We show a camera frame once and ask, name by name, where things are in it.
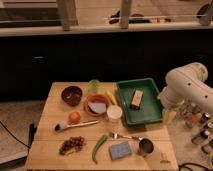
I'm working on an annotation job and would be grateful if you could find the green chili pepper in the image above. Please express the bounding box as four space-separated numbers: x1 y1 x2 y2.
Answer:
92 134 108 164

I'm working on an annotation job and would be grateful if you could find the tan rectangular block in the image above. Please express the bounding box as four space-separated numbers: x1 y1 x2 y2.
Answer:
130 90 143 109

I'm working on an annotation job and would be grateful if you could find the dark red grape bunch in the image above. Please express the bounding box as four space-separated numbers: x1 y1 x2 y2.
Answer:
59 136 85 155

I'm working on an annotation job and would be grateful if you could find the blue sponge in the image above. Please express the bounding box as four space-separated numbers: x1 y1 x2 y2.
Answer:
109 141 132 160

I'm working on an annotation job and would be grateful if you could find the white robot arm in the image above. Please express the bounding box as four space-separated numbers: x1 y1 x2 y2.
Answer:
158 62 213 124

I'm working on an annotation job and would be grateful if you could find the green plastic cup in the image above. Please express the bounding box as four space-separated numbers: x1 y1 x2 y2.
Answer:
88 79 100 94

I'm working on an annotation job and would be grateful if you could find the orange bowl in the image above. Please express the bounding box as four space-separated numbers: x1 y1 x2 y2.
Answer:
84 94 110 117

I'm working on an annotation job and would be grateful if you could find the black cable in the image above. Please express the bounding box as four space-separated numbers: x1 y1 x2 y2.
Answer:
0 120 36 150

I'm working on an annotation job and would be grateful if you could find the green plastic tray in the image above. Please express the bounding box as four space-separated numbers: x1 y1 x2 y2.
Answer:
116 78 163 126

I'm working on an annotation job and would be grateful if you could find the dark purple bowl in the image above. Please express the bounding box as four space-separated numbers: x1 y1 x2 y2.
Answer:
61 86 83 107

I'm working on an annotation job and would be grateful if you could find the silver fork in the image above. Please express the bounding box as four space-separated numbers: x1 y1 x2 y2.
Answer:
109 132 143 141

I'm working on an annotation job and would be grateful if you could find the metal measuring cup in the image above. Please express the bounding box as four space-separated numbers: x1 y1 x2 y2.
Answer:
138 138 154 157

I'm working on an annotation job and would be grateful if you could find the orange tomato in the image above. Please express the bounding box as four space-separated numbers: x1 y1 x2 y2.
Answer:
68 112 81 124

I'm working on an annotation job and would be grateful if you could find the white round cup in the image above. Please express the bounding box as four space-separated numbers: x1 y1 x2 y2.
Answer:
107 105 122 122

